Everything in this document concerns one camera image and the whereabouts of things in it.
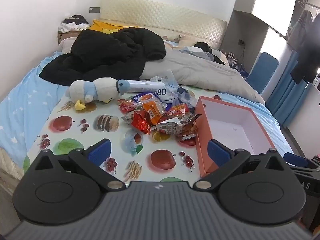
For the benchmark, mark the black puffer jacket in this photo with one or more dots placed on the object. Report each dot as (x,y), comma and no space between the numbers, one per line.
(105,52)

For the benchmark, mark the silver foil snack packet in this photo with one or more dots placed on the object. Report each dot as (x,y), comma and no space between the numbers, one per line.
(127,119)

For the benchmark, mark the white newsprint snack packet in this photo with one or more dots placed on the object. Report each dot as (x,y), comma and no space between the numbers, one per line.
(170,127)

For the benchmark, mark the pale pillow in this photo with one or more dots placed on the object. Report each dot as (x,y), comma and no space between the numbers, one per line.
(67,45)

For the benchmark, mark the white cylinder spray bottle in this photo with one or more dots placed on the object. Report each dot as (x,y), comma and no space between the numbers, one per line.
(142,86)

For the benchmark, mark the blue snack packet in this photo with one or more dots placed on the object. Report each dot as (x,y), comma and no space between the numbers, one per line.
(143,97)

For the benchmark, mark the row of small bottles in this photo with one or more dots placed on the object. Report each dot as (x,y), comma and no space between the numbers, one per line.
(231,56)

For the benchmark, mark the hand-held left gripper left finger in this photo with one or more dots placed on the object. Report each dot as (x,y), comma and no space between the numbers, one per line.
(100,152)

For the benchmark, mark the yellow pillow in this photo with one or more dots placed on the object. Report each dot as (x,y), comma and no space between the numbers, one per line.
(102,26)

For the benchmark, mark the orange snack packet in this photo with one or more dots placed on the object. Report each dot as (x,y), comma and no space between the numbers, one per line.
(153,111)

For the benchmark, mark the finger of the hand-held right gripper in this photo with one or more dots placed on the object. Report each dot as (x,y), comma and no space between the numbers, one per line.
(295,158)

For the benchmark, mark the white blue plush penguin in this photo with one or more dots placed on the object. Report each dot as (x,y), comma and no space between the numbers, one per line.
(100,90)

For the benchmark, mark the shiny red snack packet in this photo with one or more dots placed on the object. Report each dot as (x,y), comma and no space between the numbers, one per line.
(141,123)

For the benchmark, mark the beige mattress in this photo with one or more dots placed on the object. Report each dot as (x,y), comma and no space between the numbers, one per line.
(10,162)

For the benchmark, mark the small red snack packet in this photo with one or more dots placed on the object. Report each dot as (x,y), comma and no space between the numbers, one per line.
(126,106)

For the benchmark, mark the clear hang-hole packaging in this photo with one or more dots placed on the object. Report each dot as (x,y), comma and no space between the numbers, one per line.
(167,77)

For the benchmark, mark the salmon orange cardboard box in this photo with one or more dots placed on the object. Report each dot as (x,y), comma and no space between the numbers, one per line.
(201,130)

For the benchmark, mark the grey cabinet unit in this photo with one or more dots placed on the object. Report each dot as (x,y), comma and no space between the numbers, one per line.
(240,27)

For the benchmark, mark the crumpled clear plastic bag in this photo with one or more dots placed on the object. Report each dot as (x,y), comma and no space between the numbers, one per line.
(183,96)

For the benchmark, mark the dark clothes heap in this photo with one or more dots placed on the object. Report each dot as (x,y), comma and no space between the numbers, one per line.
(202,48)

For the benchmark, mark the grey wall switch plate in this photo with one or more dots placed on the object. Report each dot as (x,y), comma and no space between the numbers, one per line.
(94,9)

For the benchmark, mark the blue curtain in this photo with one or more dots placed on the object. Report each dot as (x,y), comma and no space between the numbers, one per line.
(287,87)

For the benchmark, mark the grey hanging garment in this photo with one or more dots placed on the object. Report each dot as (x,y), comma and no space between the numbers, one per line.
(298,32)

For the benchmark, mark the pile of folded clothes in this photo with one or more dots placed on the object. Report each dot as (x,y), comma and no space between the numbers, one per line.
(72,23)

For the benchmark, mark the brown cardboard box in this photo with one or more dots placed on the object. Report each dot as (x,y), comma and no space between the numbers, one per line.
(65,36)

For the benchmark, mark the blue chair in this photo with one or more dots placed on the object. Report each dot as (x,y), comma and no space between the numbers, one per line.
(263,70)

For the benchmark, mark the grey duvet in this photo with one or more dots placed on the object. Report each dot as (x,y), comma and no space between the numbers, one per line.
(200,72)

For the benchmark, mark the clear red-label stick snack packet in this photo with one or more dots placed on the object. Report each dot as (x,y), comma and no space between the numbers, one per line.
(178,109)

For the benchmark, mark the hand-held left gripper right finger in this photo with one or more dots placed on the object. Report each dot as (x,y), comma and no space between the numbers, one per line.
(218,152)

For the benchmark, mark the fruit printed table mat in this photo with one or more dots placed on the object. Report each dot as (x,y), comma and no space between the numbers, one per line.
(75,115)

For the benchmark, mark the black hanging garment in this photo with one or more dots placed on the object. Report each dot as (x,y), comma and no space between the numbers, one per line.
(310,55)

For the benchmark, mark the wall socket with plug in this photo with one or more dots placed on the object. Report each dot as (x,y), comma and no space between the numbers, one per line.
(241,42)

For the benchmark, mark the floral pillow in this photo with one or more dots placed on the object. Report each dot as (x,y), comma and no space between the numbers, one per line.
(185,40)

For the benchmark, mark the cream quilted headboard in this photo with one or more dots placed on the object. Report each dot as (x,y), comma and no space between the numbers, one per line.
(162,12)

